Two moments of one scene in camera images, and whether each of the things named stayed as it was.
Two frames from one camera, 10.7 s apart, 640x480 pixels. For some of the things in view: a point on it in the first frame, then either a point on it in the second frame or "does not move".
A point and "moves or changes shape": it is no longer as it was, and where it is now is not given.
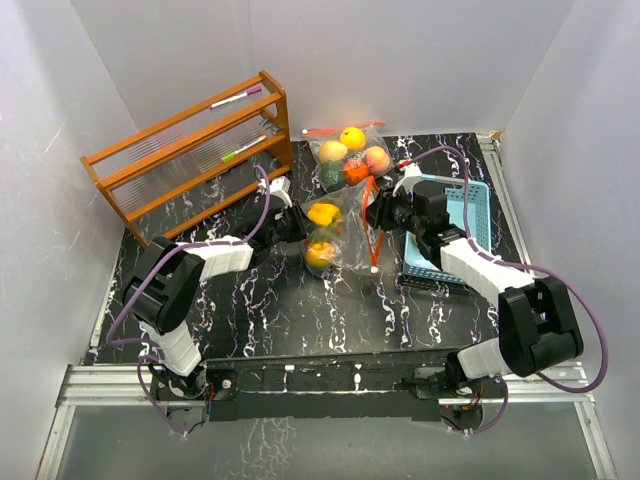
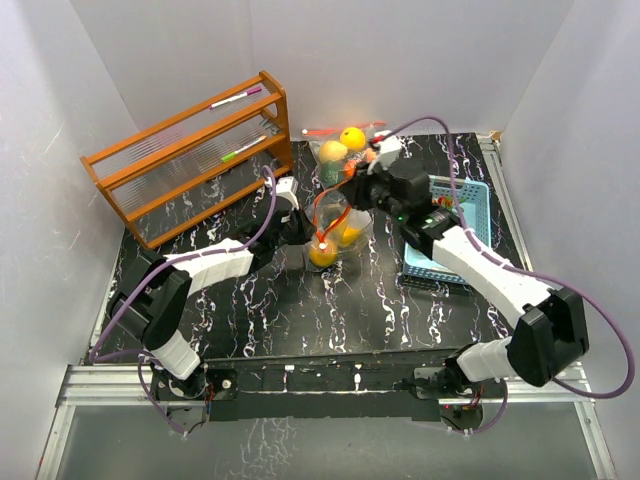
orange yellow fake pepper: (319, 254) does not move
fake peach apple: (332, 151) does not move
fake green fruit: (332, 175) does not move
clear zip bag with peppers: (341, 235) moves or changes shape
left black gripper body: (291, 228) does not move
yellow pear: (323, 214) to (345, 236)
